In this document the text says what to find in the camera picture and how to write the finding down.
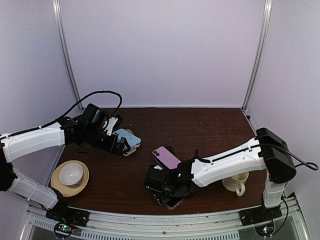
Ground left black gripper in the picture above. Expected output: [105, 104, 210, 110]
[83, 126, 131, 156]

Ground purple phone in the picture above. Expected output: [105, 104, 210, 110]
[156, 194, 185, 210]
[152, 146, 182, 171]

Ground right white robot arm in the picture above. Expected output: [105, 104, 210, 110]
[144, 127, 297, 221]

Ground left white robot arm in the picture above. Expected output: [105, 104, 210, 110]
[0, 103, 131, 222]

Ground light blue phone case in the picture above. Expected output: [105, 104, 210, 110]
[112, 128, 142, 147]

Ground pinkish beige phone case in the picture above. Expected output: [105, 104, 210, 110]
[125, 129, 141, 148]

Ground white bowl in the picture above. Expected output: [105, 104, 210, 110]
[59, 163, 84, 187]

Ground tan saucer plate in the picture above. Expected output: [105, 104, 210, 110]
[50, 160, 90, 197]

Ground cream ribbed mug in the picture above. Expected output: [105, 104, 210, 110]
[222, 171, 249, 197]

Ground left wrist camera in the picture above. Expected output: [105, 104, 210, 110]
[102, 115, 123, 136]

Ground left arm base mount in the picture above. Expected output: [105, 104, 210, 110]
[44, 208, 90, 239]

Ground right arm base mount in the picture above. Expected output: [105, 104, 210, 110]
[239, 207, 282, 238]

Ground left aluminium corner post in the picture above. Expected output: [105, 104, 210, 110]
[52, 0, 81, 101]

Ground aluminium corner post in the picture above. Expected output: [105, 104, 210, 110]
[241, 0, 273, 112]
[52, 0, 81, 101]

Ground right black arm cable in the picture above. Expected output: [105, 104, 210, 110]
[257, 141, 320, 226]

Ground right aluminium corner post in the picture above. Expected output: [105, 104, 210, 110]
[241, 0, 273, 112]

